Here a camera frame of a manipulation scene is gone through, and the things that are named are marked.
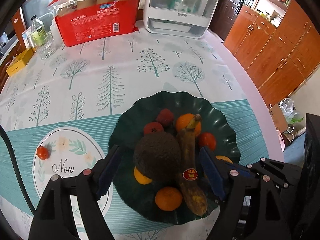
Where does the overripe brown banana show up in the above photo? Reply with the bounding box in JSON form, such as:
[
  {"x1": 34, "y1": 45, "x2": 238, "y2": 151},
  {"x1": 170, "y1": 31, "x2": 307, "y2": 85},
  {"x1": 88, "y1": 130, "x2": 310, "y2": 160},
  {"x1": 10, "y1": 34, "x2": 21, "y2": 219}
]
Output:
[{"x1": 177, "y1": 114, "x2": 208, "y2": 217}]

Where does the yellow cardboard box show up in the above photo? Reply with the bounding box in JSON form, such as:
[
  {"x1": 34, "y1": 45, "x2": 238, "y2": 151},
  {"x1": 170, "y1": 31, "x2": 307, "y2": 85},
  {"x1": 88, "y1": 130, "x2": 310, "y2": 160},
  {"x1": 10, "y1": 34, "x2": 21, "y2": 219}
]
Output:
[{"x1": 6, "y1": 48, "x2": 34, "y2": 76}]

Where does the cardboard box on floor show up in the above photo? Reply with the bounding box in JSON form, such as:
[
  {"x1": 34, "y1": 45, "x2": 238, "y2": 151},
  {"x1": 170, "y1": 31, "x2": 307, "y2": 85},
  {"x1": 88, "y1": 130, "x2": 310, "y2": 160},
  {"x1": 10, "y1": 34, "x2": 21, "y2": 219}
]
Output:
[{"x1": 268, "y1": 104, "x2": 288, "y2": 132}]

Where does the round white printed placemat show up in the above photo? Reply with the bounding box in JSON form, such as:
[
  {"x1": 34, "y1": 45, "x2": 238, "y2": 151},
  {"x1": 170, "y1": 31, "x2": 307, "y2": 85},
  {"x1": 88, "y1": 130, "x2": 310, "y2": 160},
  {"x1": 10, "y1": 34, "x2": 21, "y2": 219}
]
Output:
[{"x1": 32, "y1": 126, "x2": 114, "y2": 225}]

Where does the tree patterned tablecloth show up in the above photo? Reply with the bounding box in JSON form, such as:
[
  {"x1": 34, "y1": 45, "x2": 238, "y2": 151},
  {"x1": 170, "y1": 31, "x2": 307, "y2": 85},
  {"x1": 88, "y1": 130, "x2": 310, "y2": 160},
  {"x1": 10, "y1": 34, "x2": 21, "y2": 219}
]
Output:
[{"x1": 0, "y1": 19, "x2": 284, "y2": 240}]

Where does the red lychee fruit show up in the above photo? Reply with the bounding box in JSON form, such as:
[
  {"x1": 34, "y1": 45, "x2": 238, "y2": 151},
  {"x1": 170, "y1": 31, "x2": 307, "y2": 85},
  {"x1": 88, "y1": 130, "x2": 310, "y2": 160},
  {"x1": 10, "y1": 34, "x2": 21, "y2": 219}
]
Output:
[{"x1": 156, "y1": 108, "x2": 174, "y2": 126}]

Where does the red hawthorn fruit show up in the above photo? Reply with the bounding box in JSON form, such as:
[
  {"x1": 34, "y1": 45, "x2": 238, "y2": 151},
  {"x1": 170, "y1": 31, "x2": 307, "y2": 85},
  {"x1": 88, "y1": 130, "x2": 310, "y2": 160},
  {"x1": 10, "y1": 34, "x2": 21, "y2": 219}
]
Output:
[{"x1": 143, "y1": 122, "x2": 164, "y2": 135}]

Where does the red paper cup package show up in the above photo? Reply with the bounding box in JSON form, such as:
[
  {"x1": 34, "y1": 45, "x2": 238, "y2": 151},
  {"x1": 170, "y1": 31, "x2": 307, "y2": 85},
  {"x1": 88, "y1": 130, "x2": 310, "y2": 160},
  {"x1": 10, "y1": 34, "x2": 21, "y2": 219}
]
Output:
[{"x1": 48, "y1": 0, "x2": 140, "y2": 47}]

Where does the dark green scalloped plate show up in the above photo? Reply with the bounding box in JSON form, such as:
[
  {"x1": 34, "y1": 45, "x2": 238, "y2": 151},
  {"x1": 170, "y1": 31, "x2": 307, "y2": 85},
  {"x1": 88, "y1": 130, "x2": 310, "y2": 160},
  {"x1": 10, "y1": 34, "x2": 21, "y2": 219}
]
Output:
[{"x1": 109, "y1": 92, "x2": 241, "y2": 225}]

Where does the small red cherry tomato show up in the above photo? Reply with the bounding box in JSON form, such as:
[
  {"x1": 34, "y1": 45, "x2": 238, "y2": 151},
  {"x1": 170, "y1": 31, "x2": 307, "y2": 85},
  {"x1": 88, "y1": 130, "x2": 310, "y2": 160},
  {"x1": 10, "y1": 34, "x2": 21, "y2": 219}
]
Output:
[{"x1": 36, "y1": 146, "x2": 49, "y2": 160}]

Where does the white countertop sterilizer appliance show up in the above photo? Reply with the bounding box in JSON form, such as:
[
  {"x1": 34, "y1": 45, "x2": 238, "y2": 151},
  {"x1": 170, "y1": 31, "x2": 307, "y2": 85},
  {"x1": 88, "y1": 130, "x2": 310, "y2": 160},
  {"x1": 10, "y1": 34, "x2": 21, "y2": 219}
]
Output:
[{"x1": 143, "y1": 0, "x2": 219, "y2": 39}]

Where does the large red tomato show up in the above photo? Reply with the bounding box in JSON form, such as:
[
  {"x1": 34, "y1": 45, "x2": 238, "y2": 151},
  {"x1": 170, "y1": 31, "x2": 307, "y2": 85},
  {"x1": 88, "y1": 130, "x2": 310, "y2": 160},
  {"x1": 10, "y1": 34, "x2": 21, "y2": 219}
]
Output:
[{"x1": 198, "y1": 132, "x2": 216, "y2": 151}]

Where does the large orange tangerine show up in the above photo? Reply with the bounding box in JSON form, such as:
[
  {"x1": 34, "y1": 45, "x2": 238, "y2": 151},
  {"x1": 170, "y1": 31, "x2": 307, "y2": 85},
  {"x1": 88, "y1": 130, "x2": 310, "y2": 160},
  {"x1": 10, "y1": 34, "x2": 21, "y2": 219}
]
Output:
[{"x1": 175, "y1": 113, "x2": 202, "y2": 137}]

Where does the yellow orange kumquat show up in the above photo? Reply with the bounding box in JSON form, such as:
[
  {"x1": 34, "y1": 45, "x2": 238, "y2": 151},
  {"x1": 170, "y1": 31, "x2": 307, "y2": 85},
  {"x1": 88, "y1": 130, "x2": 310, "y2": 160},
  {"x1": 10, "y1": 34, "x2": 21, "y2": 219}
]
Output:
[{"x1": 133, "y1": 167, "x2": 152, "y2": 185}]

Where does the small orange tangerine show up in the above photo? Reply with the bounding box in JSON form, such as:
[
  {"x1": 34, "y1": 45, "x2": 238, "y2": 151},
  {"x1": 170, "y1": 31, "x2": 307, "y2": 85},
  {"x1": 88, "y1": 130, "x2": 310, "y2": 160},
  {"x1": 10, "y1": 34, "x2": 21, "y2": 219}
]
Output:
[{"x1": 155, "y1": 187, "x2": 183, "y2": 211}]

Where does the clear oil bottle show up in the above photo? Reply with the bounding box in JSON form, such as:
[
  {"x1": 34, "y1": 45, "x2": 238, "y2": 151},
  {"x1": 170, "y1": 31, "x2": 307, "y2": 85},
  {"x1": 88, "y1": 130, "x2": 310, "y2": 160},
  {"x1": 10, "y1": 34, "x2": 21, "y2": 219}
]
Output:
[{"x1": 31, "y1": 15, "x2": 47, "y2": 53}]

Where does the clear glass cup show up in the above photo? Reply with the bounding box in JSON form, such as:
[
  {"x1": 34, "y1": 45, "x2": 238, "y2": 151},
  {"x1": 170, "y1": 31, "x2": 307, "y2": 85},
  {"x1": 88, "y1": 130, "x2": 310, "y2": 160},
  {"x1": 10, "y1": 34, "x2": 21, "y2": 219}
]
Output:
[{"x1": 36, "y1": 32, "x2": 56, "y2": 60}]

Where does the yellow striped melon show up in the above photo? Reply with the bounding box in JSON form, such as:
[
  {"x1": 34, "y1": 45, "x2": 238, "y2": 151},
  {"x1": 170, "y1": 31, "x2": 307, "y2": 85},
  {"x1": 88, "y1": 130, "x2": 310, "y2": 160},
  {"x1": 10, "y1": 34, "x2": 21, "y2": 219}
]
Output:
[{"x1": 216, "y1": 155, "x2": 233, "y2": 164}]

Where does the wooden cabinet row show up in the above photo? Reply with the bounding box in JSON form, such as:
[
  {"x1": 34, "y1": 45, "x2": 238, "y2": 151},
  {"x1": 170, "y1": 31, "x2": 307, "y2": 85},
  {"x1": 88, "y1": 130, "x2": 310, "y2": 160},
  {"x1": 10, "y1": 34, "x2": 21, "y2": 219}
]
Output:
[{"x1": 224, "y1": 0, "x2": 319, "y2": 106}]

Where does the dark brown avocado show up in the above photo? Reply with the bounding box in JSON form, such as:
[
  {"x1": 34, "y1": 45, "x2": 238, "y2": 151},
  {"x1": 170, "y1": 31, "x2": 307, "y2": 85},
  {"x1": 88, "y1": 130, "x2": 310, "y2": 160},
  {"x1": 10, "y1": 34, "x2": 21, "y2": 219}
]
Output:
[{"x1": 133, "y1": 132, "x2": 181, "y2": 181}]

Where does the black cable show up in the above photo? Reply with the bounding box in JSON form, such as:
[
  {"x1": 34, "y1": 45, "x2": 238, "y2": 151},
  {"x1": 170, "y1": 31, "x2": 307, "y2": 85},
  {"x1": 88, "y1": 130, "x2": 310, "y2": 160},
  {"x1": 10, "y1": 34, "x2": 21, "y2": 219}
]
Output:
[{"x1": 0, "y1": 125, "x2": 36, "y2": 216}]

